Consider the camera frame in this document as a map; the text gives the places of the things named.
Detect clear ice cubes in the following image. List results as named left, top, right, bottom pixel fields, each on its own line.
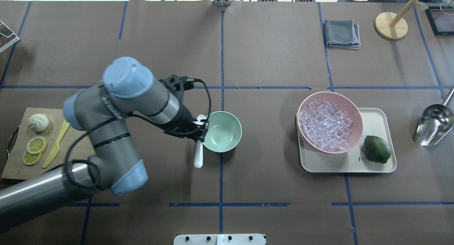
left=297, top=101, right=353, bottom=152

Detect pink bowl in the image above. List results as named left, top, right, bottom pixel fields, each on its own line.
left=296, top=91, right=364, bottom=154

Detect mint green bowl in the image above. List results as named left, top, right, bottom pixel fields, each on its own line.
left=203, top=111, right=243, bottom=153

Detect beige plastic tray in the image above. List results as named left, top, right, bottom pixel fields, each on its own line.
left=298, top=108, right=397, bottom=173

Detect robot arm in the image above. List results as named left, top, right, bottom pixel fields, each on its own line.
left=1, top=57, right=208, bottom=229

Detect upper lemon slice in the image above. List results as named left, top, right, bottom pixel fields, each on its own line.
left=26, top=136, right=47, bottom=154

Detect wooden stand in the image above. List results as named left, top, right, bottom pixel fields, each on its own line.
left=374, top=0, right=428, bottom=40

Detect white steamed bun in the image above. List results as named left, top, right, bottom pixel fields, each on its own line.
left=28, top=113, right=50, bottom=132

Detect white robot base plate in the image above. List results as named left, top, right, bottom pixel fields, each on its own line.
left=173, top=233, right=267, bottom=245

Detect black framed tray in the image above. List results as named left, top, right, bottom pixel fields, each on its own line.
left=425, top=6, right=454, bottom=35

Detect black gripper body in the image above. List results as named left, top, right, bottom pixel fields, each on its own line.
left=164, top=104, right=200, bottom=138

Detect lower lemon slice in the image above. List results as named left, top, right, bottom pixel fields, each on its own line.
left=22, top=151, right=42, bottom=166

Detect green lime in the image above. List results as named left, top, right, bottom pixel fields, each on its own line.
left=363, top=135, right=392, bottom=164

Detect yellow plastic knife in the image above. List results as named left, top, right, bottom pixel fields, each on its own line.
left=42, top=119, right=70, bottom=169

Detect white wire cup rack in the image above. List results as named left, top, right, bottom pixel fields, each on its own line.
left=0, top=20, right=20, bottom=53

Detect folded grey cloth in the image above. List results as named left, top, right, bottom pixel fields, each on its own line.
left=323, top=20, right=361, bottom=50

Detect metal ice scoop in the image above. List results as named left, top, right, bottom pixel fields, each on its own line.
left=414, top=87, right=454, bottom=146

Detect bamboo cutting board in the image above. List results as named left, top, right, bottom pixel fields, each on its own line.
left=1, top=107, right=84, bottom=180

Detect lemon slice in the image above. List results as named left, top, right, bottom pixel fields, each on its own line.
left=26, top=136, right=47, bottom=154
left=22, top=151, right=42, bottom=166

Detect white plastic spoon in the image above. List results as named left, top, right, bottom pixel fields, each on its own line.
left=194, top=115, right=207, bottom=168

